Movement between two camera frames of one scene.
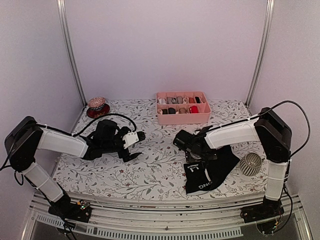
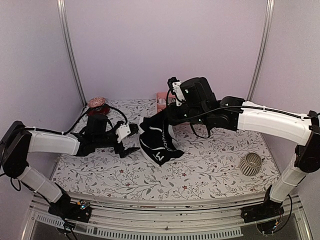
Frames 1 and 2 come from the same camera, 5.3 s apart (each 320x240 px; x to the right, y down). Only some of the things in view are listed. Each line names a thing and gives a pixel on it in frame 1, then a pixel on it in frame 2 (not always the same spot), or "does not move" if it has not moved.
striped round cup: x=250 y=164 does not move
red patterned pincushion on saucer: x=97 y=108 does not move
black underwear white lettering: x=202 y=177 -> x=156 y=140
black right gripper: x=211 y=155 -> x=173 y=116
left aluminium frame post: x=63 y=17 does not move
